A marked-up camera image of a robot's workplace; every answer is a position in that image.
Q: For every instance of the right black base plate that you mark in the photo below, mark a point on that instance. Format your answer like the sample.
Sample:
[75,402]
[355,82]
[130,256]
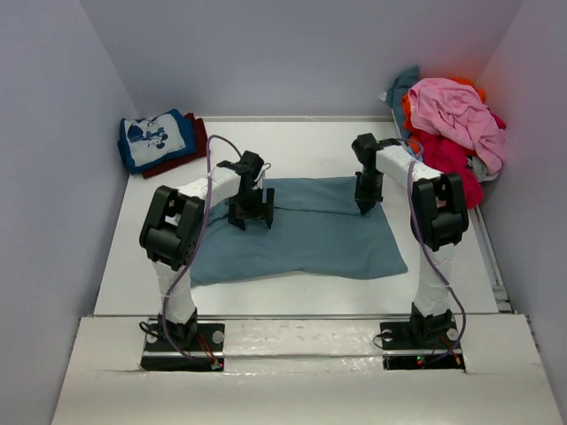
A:
[401,351]

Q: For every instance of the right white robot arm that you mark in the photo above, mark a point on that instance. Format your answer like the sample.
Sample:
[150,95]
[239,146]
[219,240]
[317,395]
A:
[438,220]

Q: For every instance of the folded dark red t shirt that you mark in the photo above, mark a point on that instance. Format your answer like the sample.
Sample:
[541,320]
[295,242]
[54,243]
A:
[182,157]

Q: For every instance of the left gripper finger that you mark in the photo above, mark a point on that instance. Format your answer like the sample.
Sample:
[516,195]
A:
[234,217]
[268,207]

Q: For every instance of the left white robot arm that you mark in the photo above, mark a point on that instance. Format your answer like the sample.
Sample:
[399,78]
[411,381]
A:
[174,228]

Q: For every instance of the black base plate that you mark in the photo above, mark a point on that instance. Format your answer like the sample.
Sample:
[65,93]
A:
[203,354]
[401,351]

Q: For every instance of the pink t shirt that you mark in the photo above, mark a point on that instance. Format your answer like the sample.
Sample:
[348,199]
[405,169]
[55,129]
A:
[440,106]

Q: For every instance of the teal t shirt in pile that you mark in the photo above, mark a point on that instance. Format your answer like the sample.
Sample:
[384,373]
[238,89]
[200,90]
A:
[398,89]

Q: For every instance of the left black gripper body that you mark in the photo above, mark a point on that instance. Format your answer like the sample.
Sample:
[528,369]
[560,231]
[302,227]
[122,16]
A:
[249,206]

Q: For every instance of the magenta t shirt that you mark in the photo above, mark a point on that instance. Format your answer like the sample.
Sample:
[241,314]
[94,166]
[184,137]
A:
[450,158]

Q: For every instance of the folded blue mickey t shirt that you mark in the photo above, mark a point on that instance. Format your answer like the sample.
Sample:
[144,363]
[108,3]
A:
[144,142]

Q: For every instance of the grey-blue t shirt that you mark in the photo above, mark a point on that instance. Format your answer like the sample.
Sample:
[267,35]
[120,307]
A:
[317,229]

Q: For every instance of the grey white t shirt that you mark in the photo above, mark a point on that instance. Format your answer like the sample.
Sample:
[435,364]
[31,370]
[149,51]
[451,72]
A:
[479,170]

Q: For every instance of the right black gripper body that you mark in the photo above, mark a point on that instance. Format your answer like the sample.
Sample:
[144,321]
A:
[370,183]

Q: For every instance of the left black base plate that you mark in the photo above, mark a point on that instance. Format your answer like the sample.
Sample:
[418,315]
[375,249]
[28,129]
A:
[203,354]

